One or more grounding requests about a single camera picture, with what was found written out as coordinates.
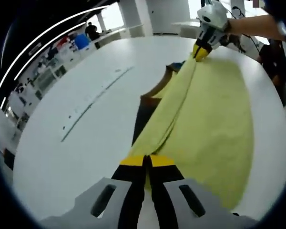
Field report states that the blue plastic barrel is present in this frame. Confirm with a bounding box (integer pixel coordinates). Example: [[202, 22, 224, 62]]
[[75, 34, 90, 50]]

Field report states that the long ceiling light strip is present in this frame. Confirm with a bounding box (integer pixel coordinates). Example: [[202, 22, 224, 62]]
[[0, 6, 108, 89]]

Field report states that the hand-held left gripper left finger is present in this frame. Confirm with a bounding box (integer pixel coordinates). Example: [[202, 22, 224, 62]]
[[39, 154, 148, 229]]

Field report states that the yellow blue grey garment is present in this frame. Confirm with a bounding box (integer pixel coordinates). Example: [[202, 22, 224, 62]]
[[131, 53, 256, 212]]

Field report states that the white lab cabinet row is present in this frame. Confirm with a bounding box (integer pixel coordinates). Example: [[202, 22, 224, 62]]
[[7, 40, 96, 120]]

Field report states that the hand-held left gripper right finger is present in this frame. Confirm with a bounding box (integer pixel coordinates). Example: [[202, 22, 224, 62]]
[[147, 154, 257, 229]]

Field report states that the short ceiling light strip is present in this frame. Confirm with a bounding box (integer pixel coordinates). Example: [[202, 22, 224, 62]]
[[14, 22, 87, 81]]

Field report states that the white office desk row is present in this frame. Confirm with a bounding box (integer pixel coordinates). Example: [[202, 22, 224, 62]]
[[94, 26, 144, 49]]

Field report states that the dark box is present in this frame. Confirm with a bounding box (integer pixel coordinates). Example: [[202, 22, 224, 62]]
[[3, 147, 16, 170]]

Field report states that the thin grey table strip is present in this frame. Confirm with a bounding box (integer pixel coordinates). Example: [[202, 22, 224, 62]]
[[61, 66, 134, 143]]

